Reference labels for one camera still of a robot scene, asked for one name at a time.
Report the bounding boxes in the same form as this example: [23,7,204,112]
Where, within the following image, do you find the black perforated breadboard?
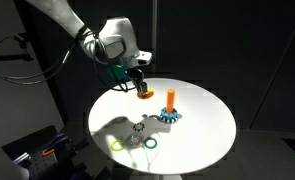
[1,125,88,180]

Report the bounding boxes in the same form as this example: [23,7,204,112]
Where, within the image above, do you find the orange clamp handle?
[42,149,55,156]

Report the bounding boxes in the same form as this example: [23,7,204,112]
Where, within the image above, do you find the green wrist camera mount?
[108,65,128,81]

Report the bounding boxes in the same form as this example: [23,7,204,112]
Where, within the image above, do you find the dark green ring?
[143,137,158,150]

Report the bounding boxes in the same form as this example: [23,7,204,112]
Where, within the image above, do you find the white round table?
[88,78,236,180]

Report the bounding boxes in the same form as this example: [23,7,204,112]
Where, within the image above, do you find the blue ring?
[159,107,179,121]

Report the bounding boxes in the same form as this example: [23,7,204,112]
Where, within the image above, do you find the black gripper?
[124,67,148,95]

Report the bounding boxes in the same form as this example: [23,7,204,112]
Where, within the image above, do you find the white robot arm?
[26,0,152,97]

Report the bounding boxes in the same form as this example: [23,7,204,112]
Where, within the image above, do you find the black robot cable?
[0,24,135,93]

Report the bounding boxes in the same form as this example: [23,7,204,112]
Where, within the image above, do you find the orange peg stand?
[166,89,175,114]

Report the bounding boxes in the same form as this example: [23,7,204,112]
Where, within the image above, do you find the yellow-green ring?
[110,139,126,153]

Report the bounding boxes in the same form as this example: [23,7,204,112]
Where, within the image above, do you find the small black dotted ring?
[132,122,146,133]

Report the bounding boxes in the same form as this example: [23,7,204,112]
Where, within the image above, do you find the orange ring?
[136,89,155,100]

